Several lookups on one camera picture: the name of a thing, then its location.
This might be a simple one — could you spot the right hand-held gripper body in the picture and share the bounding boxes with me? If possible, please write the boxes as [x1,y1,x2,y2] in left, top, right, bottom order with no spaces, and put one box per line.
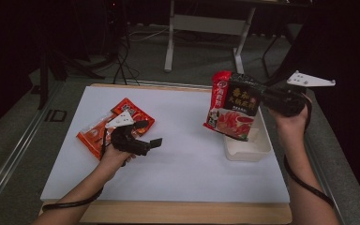
[260,69,338,118]

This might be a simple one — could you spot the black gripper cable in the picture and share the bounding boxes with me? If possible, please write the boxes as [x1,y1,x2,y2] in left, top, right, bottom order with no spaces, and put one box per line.
[282,97,336,209]
[41,127,109,213]

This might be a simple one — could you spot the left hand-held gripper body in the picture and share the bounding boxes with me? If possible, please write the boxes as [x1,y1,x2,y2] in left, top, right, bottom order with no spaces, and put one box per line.
[101,110,153,158]

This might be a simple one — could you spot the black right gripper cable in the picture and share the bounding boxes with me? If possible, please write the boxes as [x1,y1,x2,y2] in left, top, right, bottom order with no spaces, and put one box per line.
[282,97,336,209]

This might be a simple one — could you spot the white metal desk frame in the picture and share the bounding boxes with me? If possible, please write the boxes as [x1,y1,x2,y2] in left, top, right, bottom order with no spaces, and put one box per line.
[163,0,257,74]

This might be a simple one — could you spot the red seasoning packet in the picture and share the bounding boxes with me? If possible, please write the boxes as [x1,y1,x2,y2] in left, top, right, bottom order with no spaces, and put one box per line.
[111,97,156,137]

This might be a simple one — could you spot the black floor cables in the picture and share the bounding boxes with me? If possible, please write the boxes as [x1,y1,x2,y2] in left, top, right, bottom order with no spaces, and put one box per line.
[112,27,142,86]

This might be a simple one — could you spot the white divided container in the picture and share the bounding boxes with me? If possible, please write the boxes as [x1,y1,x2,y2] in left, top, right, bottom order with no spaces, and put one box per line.
[223,107,273,163]

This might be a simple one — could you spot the clear orange food packet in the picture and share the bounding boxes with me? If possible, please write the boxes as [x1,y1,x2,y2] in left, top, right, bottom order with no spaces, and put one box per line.
[75,113,120,161]

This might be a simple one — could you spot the person's right hand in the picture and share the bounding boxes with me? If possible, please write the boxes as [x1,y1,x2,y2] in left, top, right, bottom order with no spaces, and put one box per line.
[267,93,314,148]

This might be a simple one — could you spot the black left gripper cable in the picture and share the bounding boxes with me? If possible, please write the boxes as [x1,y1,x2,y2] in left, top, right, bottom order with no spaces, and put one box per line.
[41,127,109,213]

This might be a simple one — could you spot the red and black soup packet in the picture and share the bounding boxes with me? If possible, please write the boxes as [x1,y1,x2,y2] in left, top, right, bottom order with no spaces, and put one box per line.
[202,69,262,143]

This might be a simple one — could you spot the metal floor rail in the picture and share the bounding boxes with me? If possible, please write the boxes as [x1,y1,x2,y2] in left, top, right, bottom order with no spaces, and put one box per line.
[304,134,347,225]
[0,80,68,214]

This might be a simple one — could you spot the black tripod stand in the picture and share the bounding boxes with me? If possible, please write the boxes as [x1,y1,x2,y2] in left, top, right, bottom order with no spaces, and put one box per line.
[37,46,107,111]

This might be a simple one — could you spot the person's left hand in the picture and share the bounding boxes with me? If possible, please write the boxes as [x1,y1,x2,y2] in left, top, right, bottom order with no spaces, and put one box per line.
[97,143,137,183]

